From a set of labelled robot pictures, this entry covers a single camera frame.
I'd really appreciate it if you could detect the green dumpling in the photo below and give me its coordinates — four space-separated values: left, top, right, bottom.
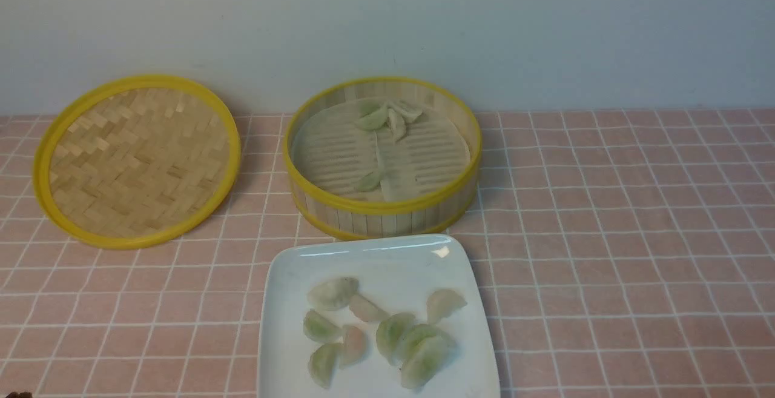
355 102 388 131
354 170 384 193

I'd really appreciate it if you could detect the white dumpling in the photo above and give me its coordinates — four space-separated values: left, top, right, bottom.
391 100 423 123
387 108 407 143

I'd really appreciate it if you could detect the pale green dumpling plate top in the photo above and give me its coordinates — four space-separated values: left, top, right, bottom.
307 277 359 311

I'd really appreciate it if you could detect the pink dumpling plate centre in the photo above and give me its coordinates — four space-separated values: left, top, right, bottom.
348 293 389 323

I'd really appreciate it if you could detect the pink dumpling plate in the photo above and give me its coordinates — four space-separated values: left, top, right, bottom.
348 293 389 323
338 325 368 370

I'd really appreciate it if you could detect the white dumpling plate right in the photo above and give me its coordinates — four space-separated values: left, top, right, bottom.
426 288 467 325

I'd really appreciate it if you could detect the white square plate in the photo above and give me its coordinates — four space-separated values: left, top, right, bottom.
256 234 501 397

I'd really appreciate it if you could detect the green dumpling plate centre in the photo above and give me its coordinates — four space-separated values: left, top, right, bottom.
375 312 416 365

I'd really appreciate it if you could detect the pink dumpling plate lower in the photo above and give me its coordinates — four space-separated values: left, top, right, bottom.
338 325 368 370

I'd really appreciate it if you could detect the green dumpling plate right upper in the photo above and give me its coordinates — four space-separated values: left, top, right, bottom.
391 323 457 366

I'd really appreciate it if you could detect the green dumpling plate bottom right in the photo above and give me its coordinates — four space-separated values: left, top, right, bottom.
400 336 457 390

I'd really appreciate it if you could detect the green dumpling plate bottom left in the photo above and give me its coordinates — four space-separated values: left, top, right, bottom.
308 342 341 390

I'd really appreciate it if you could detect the yellow-rimmed bamboo steamer basket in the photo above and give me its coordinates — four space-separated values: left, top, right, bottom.
282 77 483 240

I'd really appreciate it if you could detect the white steamer liner cloth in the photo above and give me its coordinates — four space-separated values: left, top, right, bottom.
291 97 472 202

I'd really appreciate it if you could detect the green dumpling in steamer back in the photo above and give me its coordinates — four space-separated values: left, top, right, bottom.
355 102 388 131

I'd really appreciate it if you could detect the woven bamboo steamer lid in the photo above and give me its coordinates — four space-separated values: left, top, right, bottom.
31 75 242 250

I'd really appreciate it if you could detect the dark object left edge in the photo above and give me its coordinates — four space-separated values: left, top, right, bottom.
5 391 33 398

